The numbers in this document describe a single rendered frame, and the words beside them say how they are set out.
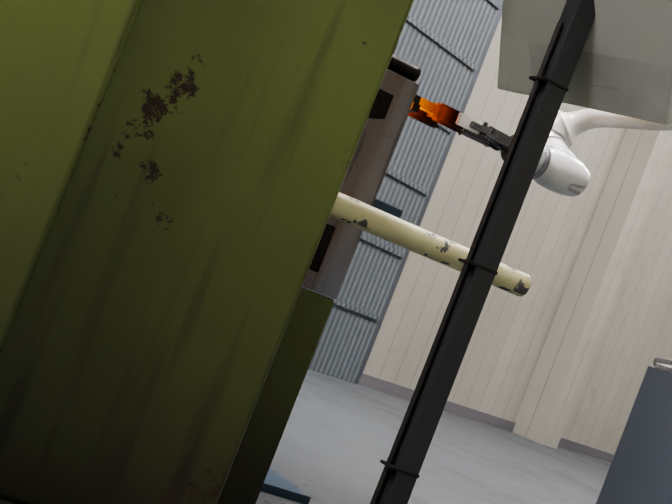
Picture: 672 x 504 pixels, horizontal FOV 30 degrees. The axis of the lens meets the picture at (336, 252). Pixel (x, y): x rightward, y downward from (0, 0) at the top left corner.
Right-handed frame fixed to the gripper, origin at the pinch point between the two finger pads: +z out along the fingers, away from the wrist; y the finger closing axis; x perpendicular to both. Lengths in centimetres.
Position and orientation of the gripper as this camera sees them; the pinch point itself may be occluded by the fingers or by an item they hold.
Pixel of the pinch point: (458, 121)
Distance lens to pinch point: 308.2
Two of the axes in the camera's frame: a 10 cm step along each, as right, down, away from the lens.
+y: -4.4, -1.4, 8.9
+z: -8.2, -3.4, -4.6
